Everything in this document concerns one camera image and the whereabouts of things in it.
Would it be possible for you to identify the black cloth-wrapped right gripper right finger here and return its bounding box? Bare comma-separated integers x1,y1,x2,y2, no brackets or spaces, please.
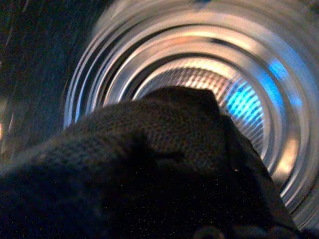
129,85,240,239

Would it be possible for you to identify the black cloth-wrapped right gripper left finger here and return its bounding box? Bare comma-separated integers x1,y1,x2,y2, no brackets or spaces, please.
0,99,160,239

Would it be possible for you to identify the black garment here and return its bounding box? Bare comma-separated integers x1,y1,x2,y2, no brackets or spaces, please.
218,113,303,239

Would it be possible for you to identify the steel washer drum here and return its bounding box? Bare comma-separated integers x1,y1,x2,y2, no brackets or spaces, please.
0,0,319,231

